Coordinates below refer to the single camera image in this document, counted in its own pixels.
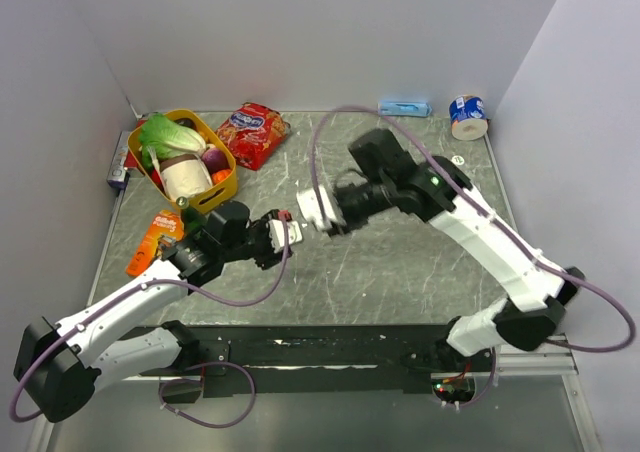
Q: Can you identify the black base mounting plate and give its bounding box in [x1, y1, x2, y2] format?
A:
[134, 321, 496, 398]

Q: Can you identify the green toy cabbage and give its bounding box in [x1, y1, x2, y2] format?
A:
[138, 114, 207, 169]

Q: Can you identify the orange razor package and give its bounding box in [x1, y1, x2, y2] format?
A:
[125, 210, 184, 277]

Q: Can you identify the cream brown toy mushroom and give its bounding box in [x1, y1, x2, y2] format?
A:
[159, 154, 213, 201]

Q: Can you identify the green glass bottle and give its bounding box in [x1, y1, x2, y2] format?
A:
[176, 197, 207, 235]

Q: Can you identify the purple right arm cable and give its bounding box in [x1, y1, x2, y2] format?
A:
[308, 105, 637, 408]

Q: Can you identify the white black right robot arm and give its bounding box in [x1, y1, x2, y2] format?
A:
[331, 129, 578, 371]

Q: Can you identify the orange toy fruit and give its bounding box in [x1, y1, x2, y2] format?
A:
[211, 168, 232, 185]

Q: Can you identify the purple toy onion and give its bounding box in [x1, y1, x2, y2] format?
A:
[201, 146, 230, 174]

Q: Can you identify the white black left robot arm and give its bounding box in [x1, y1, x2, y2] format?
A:
[9, 197, 303, 423]

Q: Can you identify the red snack bag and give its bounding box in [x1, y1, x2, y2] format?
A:
[215, 102, 290, 171]

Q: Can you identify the blue wrapped toilet roll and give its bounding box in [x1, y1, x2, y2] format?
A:
[449, 95, 488, 141]

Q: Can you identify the purple white box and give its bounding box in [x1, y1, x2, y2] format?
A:
[106, 130, 131, 190]

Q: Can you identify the blue tissue pack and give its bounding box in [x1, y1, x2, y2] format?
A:
[378, 101, 432, 118]

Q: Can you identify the aluminium frame rail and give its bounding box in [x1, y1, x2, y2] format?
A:
[47, 336, 579, 383]

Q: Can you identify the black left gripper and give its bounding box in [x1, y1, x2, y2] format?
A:
[222, 209, 294, 269]

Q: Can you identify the yellow plastic basket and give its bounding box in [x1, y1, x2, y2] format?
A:
[128, 109, 238, 213]

